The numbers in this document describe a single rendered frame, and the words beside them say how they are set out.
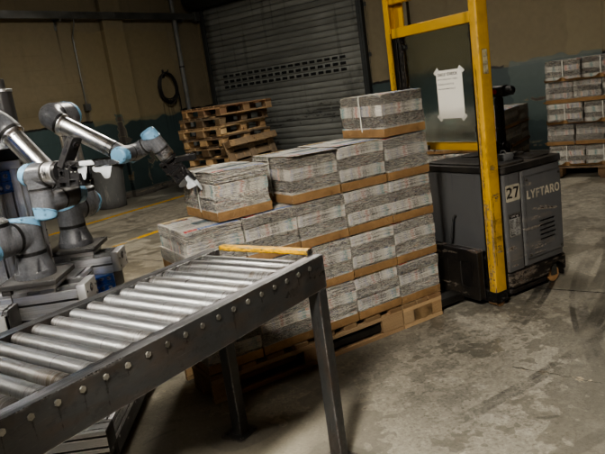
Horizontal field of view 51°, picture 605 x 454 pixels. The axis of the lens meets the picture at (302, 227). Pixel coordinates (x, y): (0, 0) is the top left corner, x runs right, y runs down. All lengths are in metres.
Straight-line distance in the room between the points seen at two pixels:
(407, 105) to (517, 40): 5.98
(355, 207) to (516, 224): 1.06
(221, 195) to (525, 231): 1.90
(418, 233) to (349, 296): 0.54
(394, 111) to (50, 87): 7.53
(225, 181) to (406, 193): 1.07
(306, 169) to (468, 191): 1.23
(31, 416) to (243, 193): 1.70
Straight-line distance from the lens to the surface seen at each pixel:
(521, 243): 3.93
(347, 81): 10.42
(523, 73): 9.33
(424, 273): 3.62
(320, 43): 10.67
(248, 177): 2.93
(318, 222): 3.14
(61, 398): 1.55
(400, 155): 3.41
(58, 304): 2.56
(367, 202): 3.30
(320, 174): 3.12
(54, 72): 10.38
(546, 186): 4.04
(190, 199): 3.15
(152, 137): 2.91
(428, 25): 3.84
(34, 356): 1.81
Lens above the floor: 1.37
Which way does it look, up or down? 12 degrees down
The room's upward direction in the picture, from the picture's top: 8 degrees counter-clockwise
